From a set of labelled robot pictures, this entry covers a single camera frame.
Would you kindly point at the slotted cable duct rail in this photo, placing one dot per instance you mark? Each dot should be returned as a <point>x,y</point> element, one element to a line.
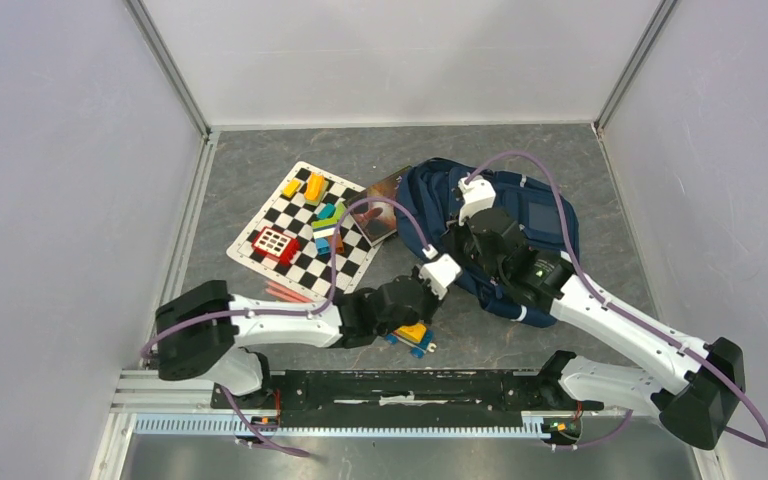
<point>230,425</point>

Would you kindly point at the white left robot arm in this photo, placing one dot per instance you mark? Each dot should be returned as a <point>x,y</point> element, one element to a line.
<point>209,333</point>

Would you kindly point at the navy blue student backpack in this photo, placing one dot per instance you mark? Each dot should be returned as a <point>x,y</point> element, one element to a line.
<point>429,191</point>

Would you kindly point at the orange yellow toy block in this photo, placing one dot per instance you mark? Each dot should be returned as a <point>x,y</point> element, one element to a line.
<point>316,186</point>

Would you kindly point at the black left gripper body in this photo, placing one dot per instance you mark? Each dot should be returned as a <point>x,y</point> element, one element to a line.
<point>425,312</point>

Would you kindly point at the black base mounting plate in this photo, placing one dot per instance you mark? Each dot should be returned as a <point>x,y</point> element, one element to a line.
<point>411,398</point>

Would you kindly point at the orange brown toy block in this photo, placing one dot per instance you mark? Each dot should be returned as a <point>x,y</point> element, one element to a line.
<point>338,246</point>

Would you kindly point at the black white chessboard mat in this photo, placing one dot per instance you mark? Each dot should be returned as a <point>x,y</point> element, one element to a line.
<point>308,274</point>

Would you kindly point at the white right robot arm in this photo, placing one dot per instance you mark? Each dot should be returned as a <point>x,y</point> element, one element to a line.
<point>690,385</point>

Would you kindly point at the red marker pen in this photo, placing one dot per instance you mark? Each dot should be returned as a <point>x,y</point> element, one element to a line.
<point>284,293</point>

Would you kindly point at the teal toy block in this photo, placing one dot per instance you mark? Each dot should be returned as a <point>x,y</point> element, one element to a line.
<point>326,212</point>

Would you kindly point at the blue toy block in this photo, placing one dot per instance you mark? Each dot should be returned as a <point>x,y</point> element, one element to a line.
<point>322,246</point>

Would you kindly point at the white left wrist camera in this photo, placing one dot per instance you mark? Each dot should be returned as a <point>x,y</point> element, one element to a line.
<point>439,272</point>

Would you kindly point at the red window toy block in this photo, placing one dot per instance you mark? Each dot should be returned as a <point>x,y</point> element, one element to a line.
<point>276,245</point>

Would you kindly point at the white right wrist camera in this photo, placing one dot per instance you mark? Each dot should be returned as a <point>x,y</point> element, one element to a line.
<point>477,195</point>

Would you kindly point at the dark Three Days book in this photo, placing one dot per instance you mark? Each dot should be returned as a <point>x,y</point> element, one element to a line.
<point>377,219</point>

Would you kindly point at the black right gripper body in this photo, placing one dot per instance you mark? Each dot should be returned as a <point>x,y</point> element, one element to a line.
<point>462,244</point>

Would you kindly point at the yellow red toy car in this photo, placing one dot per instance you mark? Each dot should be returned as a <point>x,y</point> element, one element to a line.
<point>419,338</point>

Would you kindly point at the green toy block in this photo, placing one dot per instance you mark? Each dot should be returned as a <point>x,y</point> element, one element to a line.
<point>339,210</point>

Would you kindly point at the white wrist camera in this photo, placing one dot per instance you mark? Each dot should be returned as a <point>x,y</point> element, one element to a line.
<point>439,272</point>
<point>477,195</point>

